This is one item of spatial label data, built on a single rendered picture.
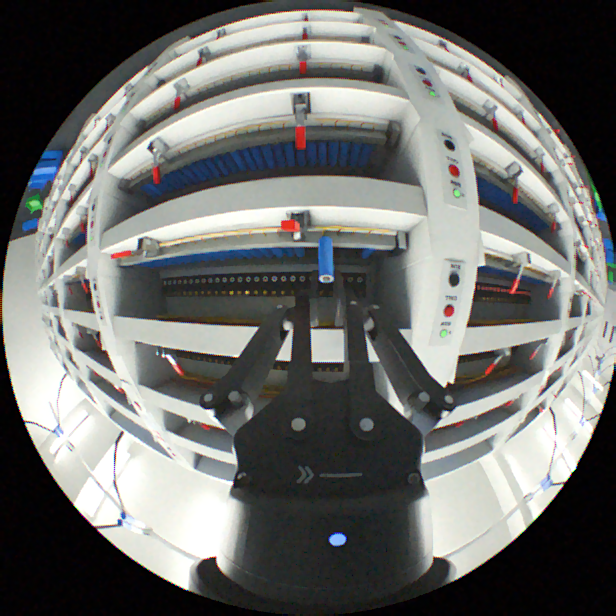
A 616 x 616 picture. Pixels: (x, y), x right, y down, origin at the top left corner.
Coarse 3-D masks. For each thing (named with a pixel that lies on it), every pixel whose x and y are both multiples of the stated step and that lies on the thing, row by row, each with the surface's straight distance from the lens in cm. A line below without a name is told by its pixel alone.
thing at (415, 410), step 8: (424, 392) 10; (408, 400) 11; (416, 400) 10; (424, 400) 10; (408, 408) 10; (416, 408) 10; (424, 408) 10; (408, 416) 11; (416, 416) 10; (424, 416) 10; (432, 416) 10; (416, 424) 10; (424, 424) 10; (432, 424) 10; (424, 432) 10
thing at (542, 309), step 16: (512, 80) 133; (544, 144) 103; (560, 192) 93; (560, 240) 89; (528, 304) 93; (544, 304) 89; (560, 304) 87; (544, 320) 89; (560, 336) 90; (528, 352) 93; (544, 352) 90; (528, 368) 94; (544, 368) 91; (528, 400) 96; (512, 432) 115; (496, 448) 116
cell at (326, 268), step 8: (320, 240) 24; (328, 240) 24; (320, 248) 23; (328, 248) 23; (320, 256) 22; (328, 256) 22; (320, 264) 21; (328, 264) 21; (320, 272) 21; (328, 272) 20; (320, 280) 21; (328, 280) 21
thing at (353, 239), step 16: (176, 240) 33; (208, 240) 31; (224, 240) 29; (240, 240) 28; (256, 240) 27; (272, 240) 26; (288, 240) 26; (336, 240) 25; (352, 240) 26; (368, 240) 26; (384, 240) 27; (128, 256) 48; (160, 256) 39
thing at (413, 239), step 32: (224, 192) 26; (256, 192) 24; (288, 192) 23; (320, 192) 22; (352, 192) 23; (384, 192) 24; (416, 192) 26; (128, 224) 41; (160, 224) 32; (192, 224) 28; (224, 224) 27; (256, 224) 26; (320, 224) 25; (352, 224) 25; (384, 224) 26; (416, 224) 27; (384, 256) 38; (416, 256) 26
